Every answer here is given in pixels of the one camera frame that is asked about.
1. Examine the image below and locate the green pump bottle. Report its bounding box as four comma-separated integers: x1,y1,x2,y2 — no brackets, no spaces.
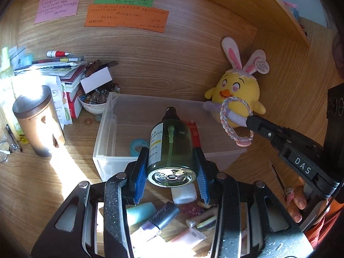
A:
146,107,194,188

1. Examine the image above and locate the pink cosmetic tube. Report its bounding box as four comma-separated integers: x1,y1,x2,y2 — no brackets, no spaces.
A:
166,227,206,249

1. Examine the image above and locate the person's right hand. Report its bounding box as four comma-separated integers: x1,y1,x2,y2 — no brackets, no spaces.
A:
286,185,309,223

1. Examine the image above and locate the teal cosmetic tube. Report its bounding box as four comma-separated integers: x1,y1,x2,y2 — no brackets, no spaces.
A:
126,202,158,226

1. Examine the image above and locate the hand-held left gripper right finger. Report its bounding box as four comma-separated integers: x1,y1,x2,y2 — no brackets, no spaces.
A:
194,148,315,258

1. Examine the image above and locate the teal small box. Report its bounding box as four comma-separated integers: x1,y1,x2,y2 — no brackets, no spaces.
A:
11,46,34,70

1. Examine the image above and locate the clear plastic storage bin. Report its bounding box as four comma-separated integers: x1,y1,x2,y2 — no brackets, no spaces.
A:
93,92,247,182

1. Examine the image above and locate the thin pencil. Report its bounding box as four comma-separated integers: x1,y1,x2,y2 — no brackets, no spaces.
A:
271,163,288,194

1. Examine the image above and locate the brown wooden hair clip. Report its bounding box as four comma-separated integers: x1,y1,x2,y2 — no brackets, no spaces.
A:
85,59,119,77

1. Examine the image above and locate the red box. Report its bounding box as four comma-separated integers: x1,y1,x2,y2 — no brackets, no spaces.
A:
184,121,202,147

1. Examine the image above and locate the green paper note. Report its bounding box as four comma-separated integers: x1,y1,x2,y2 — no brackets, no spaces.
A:
94,0,153,7

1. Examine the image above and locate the white card box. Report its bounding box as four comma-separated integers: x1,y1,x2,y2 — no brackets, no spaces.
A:
80,67,113,93

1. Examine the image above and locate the brown cylindrical canister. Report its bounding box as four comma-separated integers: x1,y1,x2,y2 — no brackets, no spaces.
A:
12,85,66,157

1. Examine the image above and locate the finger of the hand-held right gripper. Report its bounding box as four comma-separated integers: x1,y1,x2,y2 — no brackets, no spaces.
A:
246,115,292,146

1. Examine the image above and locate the pink paper note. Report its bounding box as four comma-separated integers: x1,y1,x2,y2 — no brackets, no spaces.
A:
34,0,84,24

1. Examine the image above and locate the yellow-green spray bottle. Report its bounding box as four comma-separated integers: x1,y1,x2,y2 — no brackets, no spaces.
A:
0,47,19,140

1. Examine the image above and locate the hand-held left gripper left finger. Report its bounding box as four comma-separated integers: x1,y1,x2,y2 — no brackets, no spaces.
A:
31,147,150,258

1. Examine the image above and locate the teal tape roll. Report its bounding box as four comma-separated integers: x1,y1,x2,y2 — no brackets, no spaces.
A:
130,139,150,157

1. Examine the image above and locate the red and white tube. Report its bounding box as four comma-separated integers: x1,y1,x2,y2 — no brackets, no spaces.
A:
46,50,72,58

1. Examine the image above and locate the white paper packet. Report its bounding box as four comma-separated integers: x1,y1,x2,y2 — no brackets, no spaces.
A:
48,75,74,126

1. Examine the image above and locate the yellow chick plush toy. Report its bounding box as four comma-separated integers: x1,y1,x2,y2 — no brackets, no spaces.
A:
202,37,270,129

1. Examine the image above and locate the white eraser block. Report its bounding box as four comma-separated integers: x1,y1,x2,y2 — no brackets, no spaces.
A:
171,184,198,204

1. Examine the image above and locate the gold lipstick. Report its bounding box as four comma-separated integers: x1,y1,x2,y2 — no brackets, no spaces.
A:
196,216,217,230

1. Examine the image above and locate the white bowl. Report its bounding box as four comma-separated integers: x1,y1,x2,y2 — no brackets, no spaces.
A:
78,95,109,115

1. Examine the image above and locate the pink glitter hair clip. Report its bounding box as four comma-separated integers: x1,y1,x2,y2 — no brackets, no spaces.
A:
180,204,206,216

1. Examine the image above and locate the orange paper note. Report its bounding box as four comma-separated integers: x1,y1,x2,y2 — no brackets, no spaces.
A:
84,4,170,33

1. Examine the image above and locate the stack of books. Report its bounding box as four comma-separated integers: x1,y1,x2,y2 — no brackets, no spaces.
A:
13,56,89,125

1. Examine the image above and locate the black cosmetic tube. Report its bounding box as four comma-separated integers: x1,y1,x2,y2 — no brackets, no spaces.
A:
149,202,181,230

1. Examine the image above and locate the white and brown lip balm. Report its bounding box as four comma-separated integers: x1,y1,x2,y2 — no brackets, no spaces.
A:
186,208,218,227

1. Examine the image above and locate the pastel braided bracelet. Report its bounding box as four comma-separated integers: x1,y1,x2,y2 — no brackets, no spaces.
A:
220,97,254,147

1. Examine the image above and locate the wooden shelf board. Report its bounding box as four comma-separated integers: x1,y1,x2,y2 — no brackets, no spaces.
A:
242,0,312,47

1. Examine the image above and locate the person's right forearm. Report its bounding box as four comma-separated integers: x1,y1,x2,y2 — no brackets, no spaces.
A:
304,197,344,248

